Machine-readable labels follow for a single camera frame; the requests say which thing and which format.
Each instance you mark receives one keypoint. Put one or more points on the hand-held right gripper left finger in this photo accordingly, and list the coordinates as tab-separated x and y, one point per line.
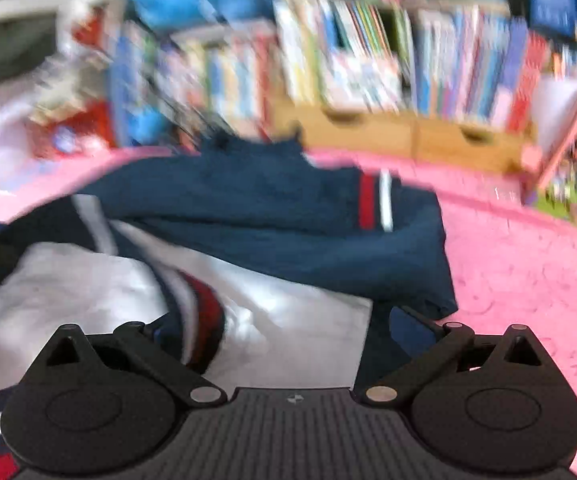
163	332

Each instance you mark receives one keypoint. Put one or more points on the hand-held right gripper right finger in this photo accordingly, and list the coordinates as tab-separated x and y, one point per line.
408	327

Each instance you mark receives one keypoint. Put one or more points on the white and navy jacket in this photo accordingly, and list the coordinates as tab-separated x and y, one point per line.
268	200

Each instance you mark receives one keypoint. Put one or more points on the pink rabbit-print blanket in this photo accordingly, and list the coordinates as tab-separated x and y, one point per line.
518	270

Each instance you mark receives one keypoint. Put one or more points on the wooden drawer organizer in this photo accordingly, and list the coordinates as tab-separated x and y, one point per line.
408	132

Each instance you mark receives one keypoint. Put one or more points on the blue plush ball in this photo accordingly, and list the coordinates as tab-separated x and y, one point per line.
149	127

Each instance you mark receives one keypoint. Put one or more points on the red plastic crate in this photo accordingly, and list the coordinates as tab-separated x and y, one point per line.
73	135

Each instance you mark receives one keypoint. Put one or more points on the white printed carton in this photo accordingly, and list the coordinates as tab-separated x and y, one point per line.
368	82

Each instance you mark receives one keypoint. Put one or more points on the row of tall blue books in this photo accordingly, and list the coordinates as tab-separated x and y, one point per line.
203	80

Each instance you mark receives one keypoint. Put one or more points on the stack of worn paper books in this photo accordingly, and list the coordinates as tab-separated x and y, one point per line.
53	95

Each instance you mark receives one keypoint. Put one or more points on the row of pastel spine books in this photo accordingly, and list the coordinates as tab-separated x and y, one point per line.
478	70

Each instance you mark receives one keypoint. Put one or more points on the row of colourful thin books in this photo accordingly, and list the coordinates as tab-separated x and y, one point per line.
318	40

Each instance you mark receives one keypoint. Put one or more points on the large blue plush toy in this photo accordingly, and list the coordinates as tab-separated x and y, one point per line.
173	2

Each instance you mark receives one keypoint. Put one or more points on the white framed window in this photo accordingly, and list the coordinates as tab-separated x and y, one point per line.
23	5

